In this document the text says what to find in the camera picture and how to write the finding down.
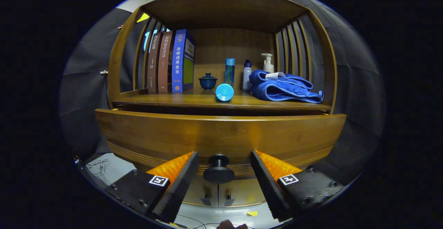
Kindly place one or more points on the white pump bottle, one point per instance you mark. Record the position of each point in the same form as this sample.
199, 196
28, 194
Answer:
268, 66

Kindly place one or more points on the wooden cabinet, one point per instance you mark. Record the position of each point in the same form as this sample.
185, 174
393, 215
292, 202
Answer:
225, 7

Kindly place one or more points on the dark brown book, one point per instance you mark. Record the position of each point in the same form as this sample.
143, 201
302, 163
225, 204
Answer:
153, 66

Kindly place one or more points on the blue cosmetic tube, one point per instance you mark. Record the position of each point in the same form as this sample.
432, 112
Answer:
224, 93

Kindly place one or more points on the wooden drawer with black knob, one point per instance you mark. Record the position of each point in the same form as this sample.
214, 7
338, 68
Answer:
221, 135

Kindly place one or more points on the white bottle with blue cap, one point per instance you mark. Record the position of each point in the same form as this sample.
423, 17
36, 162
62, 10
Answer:
246, 78

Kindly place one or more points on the yellow tape piece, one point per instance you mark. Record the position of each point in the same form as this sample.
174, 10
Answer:
252, 213

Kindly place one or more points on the blue folded towel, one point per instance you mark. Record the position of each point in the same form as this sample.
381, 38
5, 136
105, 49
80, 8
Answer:
287, 90

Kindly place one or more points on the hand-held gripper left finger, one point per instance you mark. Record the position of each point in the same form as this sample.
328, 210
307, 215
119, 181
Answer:
178, 187

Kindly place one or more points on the blue book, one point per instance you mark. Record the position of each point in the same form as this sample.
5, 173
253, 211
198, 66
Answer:
177, 62

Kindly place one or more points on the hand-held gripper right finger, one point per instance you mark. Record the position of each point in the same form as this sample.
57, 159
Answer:
270, 191

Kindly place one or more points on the wooden cabinet door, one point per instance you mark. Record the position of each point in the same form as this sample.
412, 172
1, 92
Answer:
242, 192
199, 192

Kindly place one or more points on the wooden countertop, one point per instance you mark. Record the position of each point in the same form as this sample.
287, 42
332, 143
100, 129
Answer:
193, 99

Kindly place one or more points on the clear blue bottle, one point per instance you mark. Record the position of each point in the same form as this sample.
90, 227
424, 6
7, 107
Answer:
230, 71

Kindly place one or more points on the blue lidded teacup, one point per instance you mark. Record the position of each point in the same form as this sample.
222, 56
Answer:
208, 82

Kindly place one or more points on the reddish brown book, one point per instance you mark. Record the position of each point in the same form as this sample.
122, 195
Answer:
164, 64

